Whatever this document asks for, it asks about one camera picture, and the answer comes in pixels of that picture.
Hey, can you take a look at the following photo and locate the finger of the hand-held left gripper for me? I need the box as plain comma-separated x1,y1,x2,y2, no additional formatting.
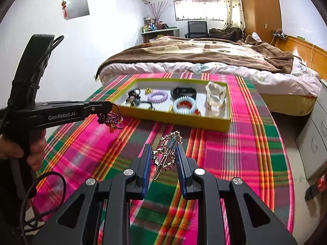
84,101,113,117

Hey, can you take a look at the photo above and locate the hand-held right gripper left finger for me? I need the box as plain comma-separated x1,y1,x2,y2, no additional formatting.
33,144,154,245

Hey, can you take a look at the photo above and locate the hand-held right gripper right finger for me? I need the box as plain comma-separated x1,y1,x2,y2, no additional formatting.
175,144,298,245

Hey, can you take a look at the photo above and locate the dark brown bead bracelet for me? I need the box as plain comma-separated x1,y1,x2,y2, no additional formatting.
98,103,124,133

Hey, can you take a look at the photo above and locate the gold chain hair clip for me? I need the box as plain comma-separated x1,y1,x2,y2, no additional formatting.
153,131,182,180

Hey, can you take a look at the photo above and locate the yellow-green cardboard box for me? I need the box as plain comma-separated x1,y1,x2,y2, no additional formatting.
112,78,232,133

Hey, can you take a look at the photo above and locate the purple spiral hair tie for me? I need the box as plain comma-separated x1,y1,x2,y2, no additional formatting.
147,91,169,103

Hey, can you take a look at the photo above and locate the light blue spiral hair tie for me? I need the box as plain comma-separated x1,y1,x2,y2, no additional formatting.
173,96,197,115

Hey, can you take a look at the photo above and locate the red and gold bead bracelet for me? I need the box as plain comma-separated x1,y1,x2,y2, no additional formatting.
168,101,202,116

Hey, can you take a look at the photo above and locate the black smart band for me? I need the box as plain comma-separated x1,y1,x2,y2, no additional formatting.
170,87,197,100

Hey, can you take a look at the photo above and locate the person's left hand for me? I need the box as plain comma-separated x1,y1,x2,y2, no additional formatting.
0,129,48,171

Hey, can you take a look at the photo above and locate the pink green plaid cloth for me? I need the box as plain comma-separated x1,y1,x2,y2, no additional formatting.
31,72,295,245

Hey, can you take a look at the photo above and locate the clear gold hair claw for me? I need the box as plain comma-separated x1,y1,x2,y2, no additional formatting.
206,81,228,115

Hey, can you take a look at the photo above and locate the group of bottles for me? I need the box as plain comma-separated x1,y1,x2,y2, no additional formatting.
142,17,169,33

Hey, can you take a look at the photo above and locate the small desk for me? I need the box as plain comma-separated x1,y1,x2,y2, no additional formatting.
141,28,180,44

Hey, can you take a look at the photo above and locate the brown fleece blanket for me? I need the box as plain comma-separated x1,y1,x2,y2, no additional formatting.
98,36,294,74

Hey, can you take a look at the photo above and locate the vase with dry branches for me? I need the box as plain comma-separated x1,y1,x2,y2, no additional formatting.
148,2,169,25

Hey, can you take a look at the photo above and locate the bed with brown blanket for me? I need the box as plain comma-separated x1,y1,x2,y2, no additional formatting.
99,56,322,97

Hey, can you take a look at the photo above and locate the yellow bed mattress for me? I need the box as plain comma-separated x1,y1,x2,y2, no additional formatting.
261,93,316,115

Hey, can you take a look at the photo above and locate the black office chair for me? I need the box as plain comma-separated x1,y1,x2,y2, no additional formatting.
184,21,208,39

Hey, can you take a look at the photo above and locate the grey drawer cabinet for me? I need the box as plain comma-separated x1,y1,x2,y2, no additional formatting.
295,82,327,182

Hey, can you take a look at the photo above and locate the window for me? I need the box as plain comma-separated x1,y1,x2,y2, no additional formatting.
174,0,228,21

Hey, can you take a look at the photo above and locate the red and black object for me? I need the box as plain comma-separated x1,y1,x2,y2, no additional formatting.
305,172,327,201

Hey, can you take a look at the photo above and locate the dark brown cloth pile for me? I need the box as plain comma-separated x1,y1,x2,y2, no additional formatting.
209,27,243,42

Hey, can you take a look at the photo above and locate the patterned curtain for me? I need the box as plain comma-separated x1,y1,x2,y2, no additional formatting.
217,0,246,31

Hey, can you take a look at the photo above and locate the wooden headboard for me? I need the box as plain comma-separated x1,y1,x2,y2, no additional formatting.
277,35,327,82

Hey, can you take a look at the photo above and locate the wooden wardrobe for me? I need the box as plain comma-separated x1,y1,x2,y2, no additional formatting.
237,0,283,40

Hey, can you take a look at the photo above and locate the black beaded hair tie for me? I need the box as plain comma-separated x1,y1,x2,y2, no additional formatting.
127,89,141,102

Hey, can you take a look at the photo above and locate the black cable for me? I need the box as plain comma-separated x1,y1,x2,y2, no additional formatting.
19,34,67,235

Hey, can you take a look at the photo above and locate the grey wall panel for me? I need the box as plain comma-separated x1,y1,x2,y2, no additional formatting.
63,0,90,19

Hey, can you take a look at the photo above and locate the orange cable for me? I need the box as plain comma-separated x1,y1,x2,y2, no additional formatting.
310,45,317,68

